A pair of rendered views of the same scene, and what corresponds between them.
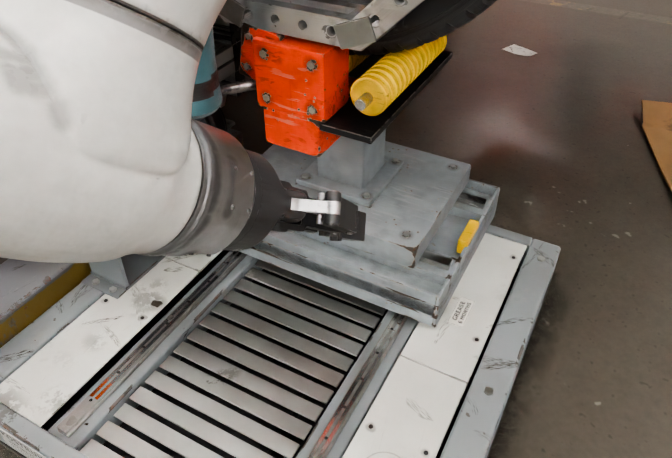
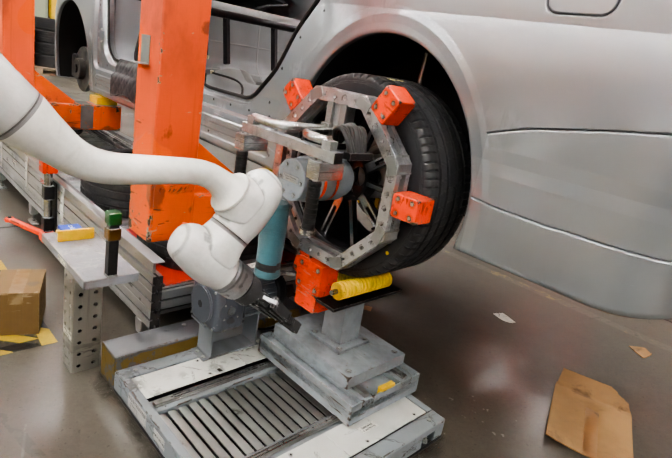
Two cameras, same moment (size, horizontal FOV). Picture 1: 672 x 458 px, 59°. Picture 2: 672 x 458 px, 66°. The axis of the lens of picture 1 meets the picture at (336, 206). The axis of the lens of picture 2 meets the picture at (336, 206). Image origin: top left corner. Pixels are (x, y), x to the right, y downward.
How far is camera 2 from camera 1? 86 cm
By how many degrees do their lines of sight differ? 26
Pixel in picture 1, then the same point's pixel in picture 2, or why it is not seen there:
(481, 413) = not seen: outside the picture
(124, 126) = (221, 253)
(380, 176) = (352, 342)
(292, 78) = (309, 275)
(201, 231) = (231, 288)
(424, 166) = (379, 346)
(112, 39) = (226, 236)
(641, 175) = (535, 409)
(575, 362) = not seen: outside the picture
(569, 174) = (487, 393)
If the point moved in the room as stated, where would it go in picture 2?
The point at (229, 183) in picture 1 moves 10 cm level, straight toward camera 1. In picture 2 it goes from (243, 279) to (230, 297)
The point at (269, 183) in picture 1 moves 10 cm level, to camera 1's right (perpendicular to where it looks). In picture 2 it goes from (257, 287) to (296, 298)
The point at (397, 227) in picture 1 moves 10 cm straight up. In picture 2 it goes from (346, 366) to (351, 340)
